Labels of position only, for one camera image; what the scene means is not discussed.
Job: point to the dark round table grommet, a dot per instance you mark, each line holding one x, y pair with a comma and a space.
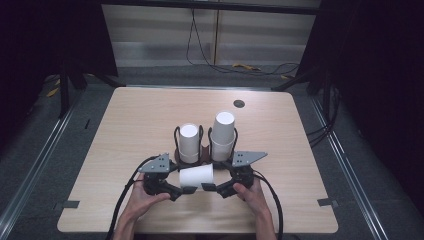
239, 103

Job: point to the dark curtain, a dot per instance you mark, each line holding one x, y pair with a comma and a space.
43, 40
376, 83

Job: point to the black metal stand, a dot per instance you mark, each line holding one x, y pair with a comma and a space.
293, 81
64, 93

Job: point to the person's right hand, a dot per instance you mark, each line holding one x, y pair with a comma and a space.
253, 200

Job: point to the yellow tape scrap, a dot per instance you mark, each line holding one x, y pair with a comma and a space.
52, 92
246, 66

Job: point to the person's left hand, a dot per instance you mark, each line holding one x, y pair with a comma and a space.
143, 203

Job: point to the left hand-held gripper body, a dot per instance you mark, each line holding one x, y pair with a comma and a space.
156, 166

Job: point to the dark brown double cup holder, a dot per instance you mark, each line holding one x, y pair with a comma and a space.
204, 155

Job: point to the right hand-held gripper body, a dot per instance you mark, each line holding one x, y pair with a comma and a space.
245, 161

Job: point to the metal floor rail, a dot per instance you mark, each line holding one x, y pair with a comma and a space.
33, 170
350, 166

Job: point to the grey tape piece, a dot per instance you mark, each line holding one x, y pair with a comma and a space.
69, 204
327, 202

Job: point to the white paper cup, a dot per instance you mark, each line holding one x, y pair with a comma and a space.
196, 176
223, 128
220, 151
189, 138
189, 158

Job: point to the black frame beam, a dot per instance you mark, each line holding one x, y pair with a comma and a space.
213, 6

